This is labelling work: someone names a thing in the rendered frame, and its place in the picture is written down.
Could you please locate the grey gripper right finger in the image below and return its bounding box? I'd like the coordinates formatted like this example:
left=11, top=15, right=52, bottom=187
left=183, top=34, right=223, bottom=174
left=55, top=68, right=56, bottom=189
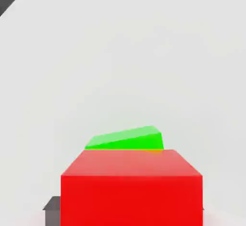
left=202, top=206, right=209, bottom=226

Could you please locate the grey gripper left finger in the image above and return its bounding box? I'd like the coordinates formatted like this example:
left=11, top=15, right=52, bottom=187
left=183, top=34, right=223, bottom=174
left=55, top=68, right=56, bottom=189
left=37, top=196, right=62, bottom=226

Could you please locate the small red cube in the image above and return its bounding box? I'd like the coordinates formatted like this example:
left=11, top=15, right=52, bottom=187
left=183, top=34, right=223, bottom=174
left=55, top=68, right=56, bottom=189
left=60, top=149, right=204, bottom=226

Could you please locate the small green cube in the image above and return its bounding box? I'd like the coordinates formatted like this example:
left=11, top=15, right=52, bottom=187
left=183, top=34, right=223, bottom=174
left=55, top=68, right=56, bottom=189
left=84, top=125, right=164, bottom=151

